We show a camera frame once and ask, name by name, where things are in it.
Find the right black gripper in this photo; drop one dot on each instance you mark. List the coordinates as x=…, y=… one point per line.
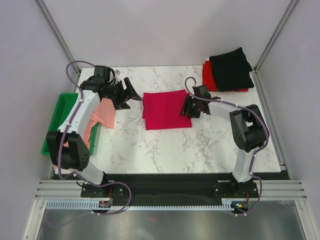
x=188, y=100

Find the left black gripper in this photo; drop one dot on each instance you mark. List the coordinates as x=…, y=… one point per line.
x=130, y=93

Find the magenta polo shirt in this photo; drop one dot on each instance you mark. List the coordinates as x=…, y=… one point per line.
x=161, y=110

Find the salmon pink t shirt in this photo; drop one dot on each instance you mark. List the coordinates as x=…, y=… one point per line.
x=103, y=114

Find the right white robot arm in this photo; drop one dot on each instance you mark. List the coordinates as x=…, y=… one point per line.
x=249, y=130

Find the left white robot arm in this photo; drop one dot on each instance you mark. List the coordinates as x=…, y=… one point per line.
x=66, y=145

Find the folded red t shirt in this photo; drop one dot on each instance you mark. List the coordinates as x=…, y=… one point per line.
x=207, y=77

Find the folded black t shirt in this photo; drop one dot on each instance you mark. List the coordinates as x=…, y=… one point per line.
x=231, y=71

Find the green plastic tray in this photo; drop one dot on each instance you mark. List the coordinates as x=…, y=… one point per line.
x=64, y=105

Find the right aluminium frame post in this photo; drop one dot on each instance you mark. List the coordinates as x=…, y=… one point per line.
x=276, y=33

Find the aluminium frame post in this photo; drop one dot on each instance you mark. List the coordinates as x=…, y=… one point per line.
x=54, y=29
x=276, y=33

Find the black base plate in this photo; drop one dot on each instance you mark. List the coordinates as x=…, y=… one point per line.
x=194, y=188

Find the white slotted cable duct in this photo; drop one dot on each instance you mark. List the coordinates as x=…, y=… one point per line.
x=99, y=205

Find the left aluminium frame post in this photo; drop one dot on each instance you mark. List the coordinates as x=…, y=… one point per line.
x=54, y=29

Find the front aluminium rail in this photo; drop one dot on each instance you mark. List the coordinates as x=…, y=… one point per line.
x=272, y=190

